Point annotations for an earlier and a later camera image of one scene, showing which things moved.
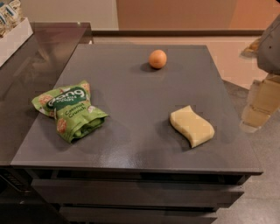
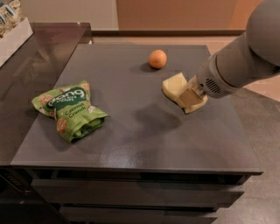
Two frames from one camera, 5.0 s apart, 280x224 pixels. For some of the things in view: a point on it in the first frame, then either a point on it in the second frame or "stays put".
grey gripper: (269, 52) -> (208, 78)
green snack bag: (75, 116) stays put
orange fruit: (157, 59) stays put
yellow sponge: (196, 129) -> (173, 85)
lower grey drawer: (137, 214) stays put
